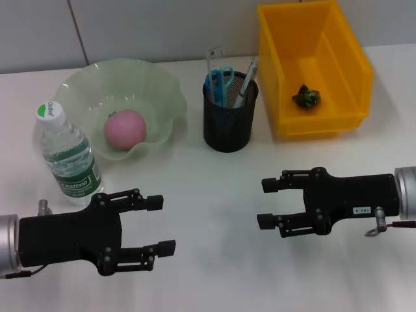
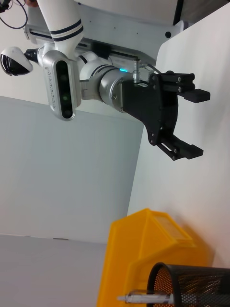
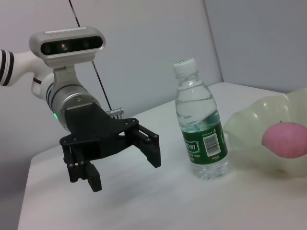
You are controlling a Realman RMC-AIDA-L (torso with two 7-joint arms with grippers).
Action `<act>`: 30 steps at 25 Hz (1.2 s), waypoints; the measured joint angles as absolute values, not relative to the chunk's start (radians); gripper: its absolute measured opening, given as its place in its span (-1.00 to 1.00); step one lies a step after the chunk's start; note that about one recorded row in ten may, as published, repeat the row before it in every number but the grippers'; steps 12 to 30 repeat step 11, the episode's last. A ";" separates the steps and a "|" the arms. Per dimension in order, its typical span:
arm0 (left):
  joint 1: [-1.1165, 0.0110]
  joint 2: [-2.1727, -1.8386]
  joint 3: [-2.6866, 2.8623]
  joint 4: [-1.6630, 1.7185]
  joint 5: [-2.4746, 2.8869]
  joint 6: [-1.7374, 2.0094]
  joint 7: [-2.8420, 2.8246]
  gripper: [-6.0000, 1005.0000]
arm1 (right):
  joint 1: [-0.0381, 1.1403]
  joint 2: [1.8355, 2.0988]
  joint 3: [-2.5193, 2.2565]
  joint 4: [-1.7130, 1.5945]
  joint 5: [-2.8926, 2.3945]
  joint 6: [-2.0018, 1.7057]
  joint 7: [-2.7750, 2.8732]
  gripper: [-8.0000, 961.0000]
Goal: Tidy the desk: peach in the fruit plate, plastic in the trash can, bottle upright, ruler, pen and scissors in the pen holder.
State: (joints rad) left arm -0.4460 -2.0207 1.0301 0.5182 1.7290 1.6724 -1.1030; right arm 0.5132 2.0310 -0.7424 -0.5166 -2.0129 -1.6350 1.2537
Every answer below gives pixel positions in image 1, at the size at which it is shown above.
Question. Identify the yellow plastic bin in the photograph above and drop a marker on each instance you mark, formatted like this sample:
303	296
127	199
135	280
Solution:
292	48

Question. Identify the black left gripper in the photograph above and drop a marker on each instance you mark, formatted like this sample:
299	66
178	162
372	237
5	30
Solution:
71	240

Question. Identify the clear green-label water bottle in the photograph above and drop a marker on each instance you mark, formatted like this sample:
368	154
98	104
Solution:
68	152

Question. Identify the green plastic wrapper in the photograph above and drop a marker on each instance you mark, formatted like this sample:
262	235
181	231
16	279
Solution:
306	98

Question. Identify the blue scissors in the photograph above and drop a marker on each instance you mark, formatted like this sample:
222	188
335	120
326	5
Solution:
224	84

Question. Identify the white grey ballpoint pen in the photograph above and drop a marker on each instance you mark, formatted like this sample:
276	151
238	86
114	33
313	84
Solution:
247	81

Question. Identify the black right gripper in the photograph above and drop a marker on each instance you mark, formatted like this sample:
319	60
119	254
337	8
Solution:
354	195

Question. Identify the pale green glass fruit plate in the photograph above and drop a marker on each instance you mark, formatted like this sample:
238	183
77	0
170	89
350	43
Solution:
156	84

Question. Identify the clear plastic ruler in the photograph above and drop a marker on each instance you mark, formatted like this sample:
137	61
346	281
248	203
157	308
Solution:
213	61

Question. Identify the black mesh pen cup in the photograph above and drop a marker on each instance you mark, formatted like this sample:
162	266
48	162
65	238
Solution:
227	130

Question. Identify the pink toy peach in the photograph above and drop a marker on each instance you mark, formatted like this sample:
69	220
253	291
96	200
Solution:
125	130

